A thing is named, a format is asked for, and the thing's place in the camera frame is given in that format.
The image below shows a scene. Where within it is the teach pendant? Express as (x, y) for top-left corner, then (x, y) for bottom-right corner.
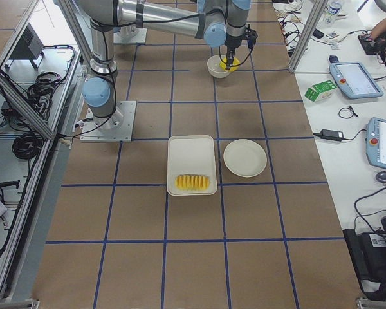
(365, 117), (386, 169)
(329, 62), (383, 99)

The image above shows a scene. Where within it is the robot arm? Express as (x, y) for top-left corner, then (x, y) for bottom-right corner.
(78, 1), (257, 130)

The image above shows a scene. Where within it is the upper teach pendant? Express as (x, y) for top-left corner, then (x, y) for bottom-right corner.
(329, 62), (383, 99)

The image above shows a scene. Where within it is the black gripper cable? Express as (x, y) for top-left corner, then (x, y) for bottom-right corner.
(217, 25), (258, 67)

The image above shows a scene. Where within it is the white rectangular tray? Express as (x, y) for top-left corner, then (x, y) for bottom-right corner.
(167, 135), (217, 196)

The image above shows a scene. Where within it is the white ceramic bowl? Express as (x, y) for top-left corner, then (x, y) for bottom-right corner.
(207, 55), (232, 79)

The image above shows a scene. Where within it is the green white carton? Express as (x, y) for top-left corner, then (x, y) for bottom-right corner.
(304, 80), (337, 102)

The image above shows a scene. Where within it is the plastic water bottle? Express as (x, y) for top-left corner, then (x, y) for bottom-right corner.
(323, 0), (344, 27)

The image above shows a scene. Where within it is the aluminium frame post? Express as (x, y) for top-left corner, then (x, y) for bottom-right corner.
(289, 0), (327, 73)

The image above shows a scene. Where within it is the sliced yellow fruit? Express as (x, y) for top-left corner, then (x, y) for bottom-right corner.
(175, 174), (210, 191)

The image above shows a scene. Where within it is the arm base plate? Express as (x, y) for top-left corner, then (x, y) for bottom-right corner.
(113, 26), (147, 45)
(79, 101), (136, 142)

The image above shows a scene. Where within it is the grey box on shelf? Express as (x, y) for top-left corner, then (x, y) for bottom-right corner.
(9, 24), (44, 68)

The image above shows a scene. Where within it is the lower teach pendant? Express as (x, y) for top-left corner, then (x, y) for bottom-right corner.
(365, 117), (386, 169)

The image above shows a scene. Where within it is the black power adapter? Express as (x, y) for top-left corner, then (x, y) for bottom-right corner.
(320, 129), (344, 141)

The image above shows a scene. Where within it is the white round plate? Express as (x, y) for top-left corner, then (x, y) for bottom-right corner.
(223, 139), (267, 178)

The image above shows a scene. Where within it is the yellow lemon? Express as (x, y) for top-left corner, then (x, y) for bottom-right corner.
(219, 56), (240, 71)

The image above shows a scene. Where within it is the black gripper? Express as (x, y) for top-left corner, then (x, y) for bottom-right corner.
(225, 34), (243, 70)

